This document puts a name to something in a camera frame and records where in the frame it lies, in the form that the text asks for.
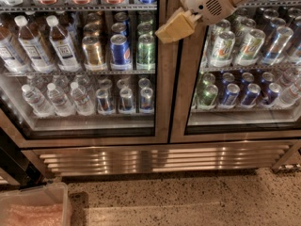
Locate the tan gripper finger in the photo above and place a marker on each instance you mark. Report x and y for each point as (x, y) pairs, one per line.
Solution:
(180, 25)

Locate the glass fridge door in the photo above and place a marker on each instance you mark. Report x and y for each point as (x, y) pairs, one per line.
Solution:
(254, 122)
(131, 19)

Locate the green can lower right fridge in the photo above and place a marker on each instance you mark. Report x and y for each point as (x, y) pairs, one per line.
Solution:
(208, 96)

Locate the silver blue can right fridge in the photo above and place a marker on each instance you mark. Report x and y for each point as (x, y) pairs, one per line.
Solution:
(276, 45)

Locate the water bottle right fridge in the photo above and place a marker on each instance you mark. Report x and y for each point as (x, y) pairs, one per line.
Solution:
(290, 95)

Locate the green soda can front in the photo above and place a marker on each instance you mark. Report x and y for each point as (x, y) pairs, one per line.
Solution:
(145, 54)

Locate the white 7up can left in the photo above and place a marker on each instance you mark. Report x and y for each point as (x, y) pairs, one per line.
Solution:
(222, 50)

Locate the white 7up can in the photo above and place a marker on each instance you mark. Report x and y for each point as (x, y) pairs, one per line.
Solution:
(222, 50)
(249, 48)

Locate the white 7up can right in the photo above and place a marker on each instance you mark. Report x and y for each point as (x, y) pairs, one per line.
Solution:
(249, 48)

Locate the blue pepsi can front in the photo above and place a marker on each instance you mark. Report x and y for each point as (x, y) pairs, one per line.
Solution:
(120, 53)

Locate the slim energy can right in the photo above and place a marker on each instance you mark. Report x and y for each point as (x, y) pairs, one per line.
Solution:
(146, 100)

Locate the slim energy can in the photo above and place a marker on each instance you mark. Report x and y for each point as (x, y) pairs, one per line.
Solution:
(146, 100)
(105, 105)
(126, 101)

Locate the blue can lower left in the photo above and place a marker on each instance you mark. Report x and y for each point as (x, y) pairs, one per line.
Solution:
(230, 96)

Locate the slim energy can middle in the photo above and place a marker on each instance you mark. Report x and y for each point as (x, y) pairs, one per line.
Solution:
(126, 101)

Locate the gold soda can front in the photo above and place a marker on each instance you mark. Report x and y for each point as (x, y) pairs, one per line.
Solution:
(94, 54)

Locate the blue can lower far right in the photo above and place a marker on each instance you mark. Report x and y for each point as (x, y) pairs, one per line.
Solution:
(270, 94)

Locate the slim energy can left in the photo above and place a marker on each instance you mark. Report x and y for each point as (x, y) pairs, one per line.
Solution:
(105, 105)

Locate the tea bottle white label right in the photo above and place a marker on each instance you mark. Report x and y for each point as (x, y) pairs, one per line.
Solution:
(63, 45)

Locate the tea bottle white label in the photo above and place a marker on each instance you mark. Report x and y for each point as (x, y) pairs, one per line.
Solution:
(35, 45)
(63, 45)
(11, 51)

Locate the water bottle right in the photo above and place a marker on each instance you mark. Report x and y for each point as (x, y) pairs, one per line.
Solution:
(82, 101)

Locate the water bottle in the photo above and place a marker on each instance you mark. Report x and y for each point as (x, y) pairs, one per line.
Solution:
(40, 105)
(59, 99)
(82, 101)

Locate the water bottle middle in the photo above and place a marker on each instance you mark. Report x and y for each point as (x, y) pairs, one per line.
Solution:
(59, 99)

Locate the tea bottle white label middle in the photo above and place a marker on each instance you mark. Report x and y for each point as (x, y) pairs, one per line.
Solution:
(35, 45)

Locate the water bottle left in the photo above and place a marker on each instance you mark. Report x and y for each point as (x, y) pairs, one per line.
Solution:
(40, 105)

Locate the tea bottle white label left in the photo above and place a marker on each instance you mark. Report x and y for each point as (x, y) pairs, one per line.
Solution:
(11, 51)

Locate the clear plastic storage bin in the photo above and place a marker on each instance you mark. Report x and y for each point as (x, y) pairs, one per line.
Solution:
(38, 196)

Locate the pink bubble wrap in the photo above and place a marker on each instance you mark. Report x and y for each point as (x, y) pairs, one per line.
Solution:
(21, 215)

